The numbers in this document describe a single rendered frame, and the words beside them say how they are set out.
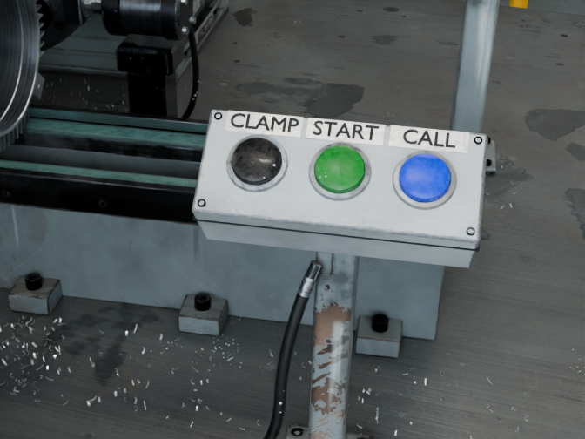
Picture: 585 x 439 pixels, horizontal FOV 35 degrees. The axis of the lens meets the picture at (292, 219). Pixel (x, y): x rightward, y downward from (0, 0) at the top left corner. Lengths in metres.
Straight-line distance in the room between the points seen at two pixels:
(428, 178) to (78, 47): 0.88
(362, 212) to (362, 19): 1.08
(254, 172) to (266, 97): 0.75
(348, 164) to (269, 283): 0.31
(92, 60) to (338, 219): 0.86
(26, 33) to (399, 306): 0.44
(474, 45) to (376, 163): 0.55
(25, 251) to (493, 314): 0.44
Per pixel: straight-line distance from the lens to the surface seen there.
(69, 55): 1.38
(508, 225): 1.05
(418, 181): 0.55
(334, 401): 0.67
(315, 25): 1.57
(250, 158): 0.56
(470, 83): 1.12
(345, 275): 0.61
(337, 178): 0.55
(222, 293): 0.86
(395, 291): 0.83
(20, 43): 0.97
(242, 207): 0.56
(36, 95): 0.97
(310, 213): 0.55
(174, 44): 0.98
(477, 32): 1.10
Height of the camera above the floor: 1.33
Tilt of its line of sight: 31 degrees down
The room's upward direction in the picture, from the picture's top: 2 degrees clockwise
